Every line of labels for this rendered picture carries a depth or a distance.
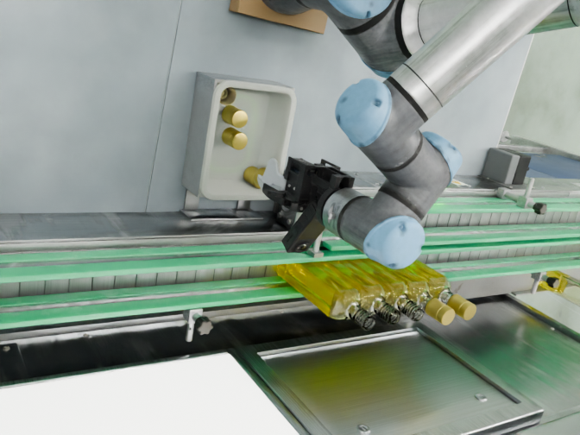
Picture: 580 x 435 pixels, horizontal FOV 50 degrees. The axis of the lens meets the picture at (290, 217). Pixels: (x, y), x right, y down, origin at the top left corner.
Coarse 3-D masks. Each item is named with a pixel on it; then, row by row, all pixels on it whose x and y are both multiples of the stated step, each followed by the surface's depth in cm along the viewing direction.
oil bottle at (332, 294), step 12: (288, 264) 121; (300, 264) 118; (312, 264) 119; (324, 264) 120; (288, 276) 121; (300, 276) 118; (312, 276) 114; (324, 276) 114; (336, 276) 115; (300, 288) 118; (312, 288) 114; (324, 288) 111; (336, 288) 110; (348, 288) 111; (312, 300) 114; (324, 300) 112; (336, 300) 109; (348, 300) 108; (360, 300) 110; (324, 312) 112; (336, 312) 109
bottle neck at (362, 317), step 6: (354, 306) 108; (360, 306) 108; (348, 312) 108; (354, 312) 107; (360, 312) 106; (366, 312) 106; (354, 318) 107; (360, 318) 106; (366, 318) 105; (372, 318) 106; (360, 324) 106; (366, 324) 107; (372, 324) 106; (366, 330) 106
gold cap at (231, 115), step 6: (228, 108) 117; (234, 108) 117; (222, 114) 118; (228, 114) 116; (234, 114) 115; (240, 114) 115; (246, 114) 116; (228, 120) 116; (234, 120) 115; (240, 120) 116; (246, 120) 116; (234, 126) 116; (240, 126) 116
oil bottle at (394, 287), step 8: (352, 264) 123; (360, 264) 123; (368, 264) 123; (376, 264) 124; (368, 272) 120; (376, 272) 120; (384, 272) 121; (376, 280) 117; (384, 280) 117; (392, 280) 118; (400, 280) 119; (384, 288) 115; (392, 288) 115; (400, 288) 116; (392, 296) 115; (392, 304) 115
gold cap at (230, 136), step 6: (228, 132) 118; (234, 132) 117; (240, 132) 117; (222, 138) 120; (228, 138) 118; (234, 138) 116; (240, 138) 117; (246, 138) 118; (228, 144) 119; (234, 144) 117; (240, 144) 118; (246, 144) 118
